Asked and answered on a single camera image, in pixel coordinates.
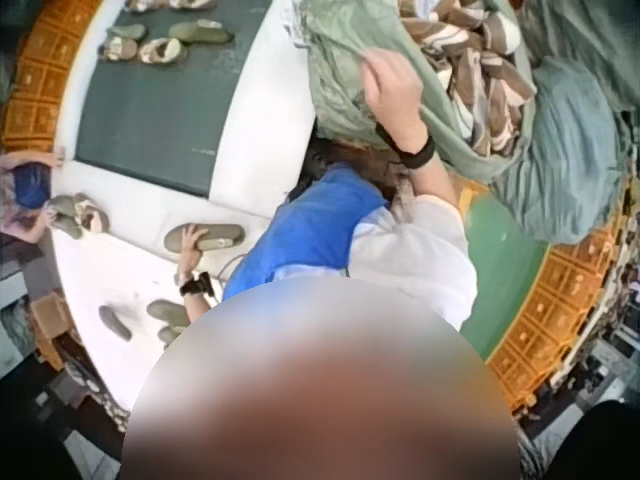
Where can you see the bundle of mixed slippers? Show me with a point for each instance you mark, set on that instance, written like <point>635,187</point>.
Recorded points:
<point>80,215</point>

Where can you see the grey green stuffed sack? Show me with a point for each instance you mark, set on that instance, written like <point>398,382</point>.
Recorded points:
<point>570,150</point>

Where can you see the black wrist band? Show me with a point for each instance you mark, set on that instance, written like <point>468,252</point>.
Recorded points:
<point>415,152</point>
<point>194,286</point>

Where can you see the white conveyor with green belt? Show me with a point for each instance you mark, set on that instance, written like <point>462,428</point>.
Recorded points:
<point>165,125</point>

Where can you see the stack of orange crates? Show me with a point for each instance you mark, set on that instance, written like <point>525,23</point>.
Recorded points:
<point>555,320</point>
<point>45,85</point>

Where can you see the person's right hand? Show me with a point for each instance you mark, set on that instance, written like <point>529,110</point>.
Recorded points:
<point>397,100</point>

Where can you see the large light green sack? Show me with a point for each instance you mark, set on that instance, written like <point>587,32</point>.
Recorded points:
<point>340,75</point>

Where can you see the brown striped slipper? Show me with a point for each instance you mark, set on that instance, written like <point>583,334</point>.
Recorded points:
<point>117,49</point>
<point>161,51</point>
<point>192,3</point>
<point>145,4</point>

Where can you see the olive green slipper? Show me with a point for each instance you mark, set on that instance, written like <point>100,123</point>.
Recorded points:
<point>170,335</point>
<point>167,312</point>
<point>222,237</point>
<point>115,322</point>
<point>127,32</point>
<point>200,32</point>

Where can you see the person's left hand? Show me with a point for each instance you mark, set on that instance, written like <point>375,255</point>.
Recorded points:
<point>190,250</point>

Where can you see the pile of brown striped slippers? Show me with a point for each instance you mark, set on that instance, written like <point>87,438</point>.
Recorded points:
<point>480,60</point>

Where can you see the brown cardboard box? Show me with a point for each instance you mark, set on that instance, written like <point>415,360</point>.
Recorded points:
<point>50,325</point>

